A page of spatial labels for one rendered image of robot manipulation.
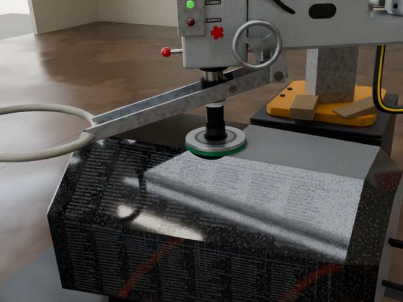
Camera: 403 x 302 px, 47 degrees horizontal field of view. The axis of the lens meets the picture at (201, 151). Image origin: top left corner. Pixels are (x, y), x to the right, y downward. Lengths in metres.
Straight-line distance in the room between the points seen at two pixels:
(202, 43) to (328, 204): 0.61
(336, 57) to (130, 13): 7.98
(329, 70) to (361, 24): 0.74
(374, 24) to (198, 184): 0.75
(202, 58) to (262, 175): 0.41
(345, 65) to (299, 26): 0.82
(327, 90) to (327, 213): 0.96
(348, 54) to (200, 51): 0.98
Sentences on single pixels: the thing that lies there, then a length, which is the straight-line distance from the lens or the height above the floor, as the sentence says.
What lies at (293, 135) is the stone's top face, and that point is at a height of 0.85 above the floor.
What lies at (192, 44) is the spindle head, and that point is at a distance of 1.45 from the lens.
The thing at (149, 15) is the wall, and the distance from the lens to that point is 9.65.
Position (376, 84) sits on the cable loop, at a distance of 1.72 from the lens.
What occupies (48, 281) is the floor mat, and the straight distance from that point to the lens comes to 2.50.
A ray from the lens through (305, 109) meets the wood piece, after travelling 2.07.
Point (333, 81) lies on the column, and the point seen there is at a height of 0.89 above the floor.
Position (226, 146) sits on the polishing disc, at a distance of 1.58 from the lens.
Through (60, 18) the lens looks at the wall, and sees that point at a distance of 9.96.
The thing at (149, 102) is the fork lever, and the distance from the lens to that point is 1.67.
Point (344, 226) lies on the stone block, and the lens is 1.43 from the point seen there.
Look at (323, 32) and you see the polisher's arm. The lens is 1.52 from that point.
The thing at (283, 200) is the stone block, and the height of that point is 0.77.
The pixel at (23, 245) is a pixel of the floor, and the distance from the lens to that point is 2.84.
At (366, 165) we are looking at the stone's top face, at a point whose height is 0.85.
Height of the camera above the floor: 1.52
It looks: 24 degrees down
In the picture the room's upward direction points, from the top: 3 degrees counter-clockwise
